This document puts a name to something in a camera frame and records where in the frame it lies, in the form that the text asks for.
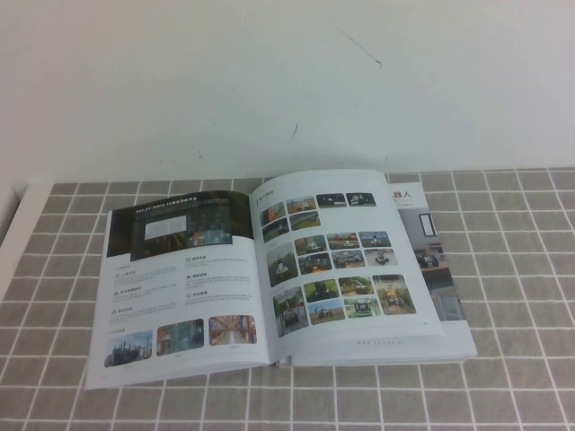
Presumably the robot catalogue book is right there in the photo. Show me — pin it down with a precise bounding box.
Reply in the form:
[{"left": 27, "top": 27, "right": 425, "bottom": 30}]
[{"left": 83, "top": 168, "right": 479, "bottom": 391}]

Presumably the grey white checked tablecloth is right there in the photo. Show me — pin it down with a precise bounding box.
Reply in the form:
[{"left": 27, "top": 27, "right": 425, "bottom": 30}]
[{"left": 0, "top": 166, "right": 575, "bottom": 431}]

